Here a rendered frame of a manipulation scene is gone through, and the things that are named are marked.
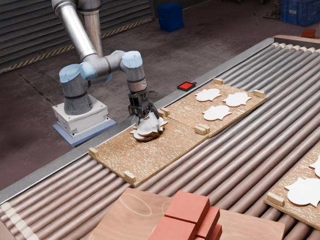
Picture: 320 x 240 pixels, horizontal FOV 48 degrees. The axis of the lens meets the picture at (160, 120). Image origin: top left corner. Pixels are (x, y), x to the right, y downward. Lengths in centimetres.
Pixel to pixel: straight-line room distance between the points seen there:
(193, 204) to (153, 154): 81
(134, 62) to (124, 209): 58
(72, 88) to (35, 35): 437
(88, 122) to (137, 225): 94
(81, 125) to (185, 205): 125
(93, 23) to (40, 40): 448
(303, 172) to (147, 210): 58
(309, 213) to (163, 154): 61
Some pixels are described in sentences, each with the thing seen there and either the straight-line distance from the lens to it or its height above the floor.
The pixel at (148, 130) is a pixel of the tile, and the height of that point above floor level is 98.
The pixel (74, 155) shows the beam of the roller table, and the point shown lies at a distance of 168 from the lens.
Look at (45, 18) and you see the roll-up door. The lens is 619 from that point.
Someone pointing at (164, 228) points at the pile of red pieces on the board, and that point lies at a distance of 68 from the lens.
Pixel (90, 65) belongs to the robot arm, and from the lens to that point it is 146.
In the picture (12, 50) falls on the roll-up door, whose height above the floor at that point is 30.
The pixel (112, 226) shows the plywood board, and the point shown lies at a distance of 109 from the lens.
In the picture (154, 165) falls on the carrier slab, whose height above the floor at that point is 94.
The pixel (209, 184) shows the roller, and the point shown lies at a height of 92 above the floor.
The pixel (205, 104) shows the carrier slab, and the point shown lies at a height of 94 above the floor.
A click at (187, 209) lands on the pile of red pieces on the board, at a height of 131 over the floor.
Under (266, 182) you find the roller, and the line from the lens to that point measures 134.
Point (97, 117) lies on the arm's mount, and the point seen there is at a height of 92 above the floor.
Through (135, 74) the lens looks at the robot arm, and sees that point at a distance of 143.
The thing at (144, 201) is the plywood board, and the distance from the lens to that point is 114.
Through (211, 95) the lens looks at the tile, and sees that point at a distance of 186.
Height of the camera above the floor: 180
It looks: 30 degrees down
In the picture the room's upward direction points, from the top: 11 degrees counter-clockwise
